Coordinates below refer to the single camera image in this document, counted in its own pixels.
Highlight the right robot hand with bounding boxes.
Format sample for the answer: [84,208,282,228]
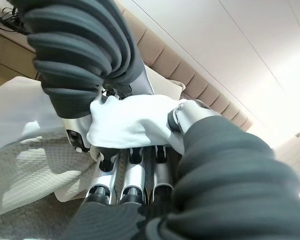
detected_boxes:
[72,99,300,240]

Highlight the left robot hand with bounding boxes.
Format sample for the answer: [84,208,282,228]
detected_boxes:
[23,0,156,151]

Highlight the white duvet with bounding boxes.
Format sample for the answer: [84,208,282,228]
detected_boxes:
[0,76,188,156]

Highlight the beige textured bed runner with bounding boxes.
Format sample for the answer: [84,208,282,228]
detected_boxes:
[0,137,101,240]

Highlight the wooden bedside table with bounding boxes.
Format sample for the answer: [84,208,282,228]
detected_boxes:
[0,23,39,89]

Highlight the white pillow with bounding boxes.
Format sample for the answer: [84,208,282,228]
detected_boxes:
[152,67,186,101]

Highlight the brown tufted headboard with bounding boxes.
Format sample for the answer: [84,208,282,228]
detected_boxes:
[116,0,255,133]

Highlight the black floor cables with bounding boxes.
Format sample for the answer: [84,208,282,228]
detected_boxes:
[0,0,26,34]

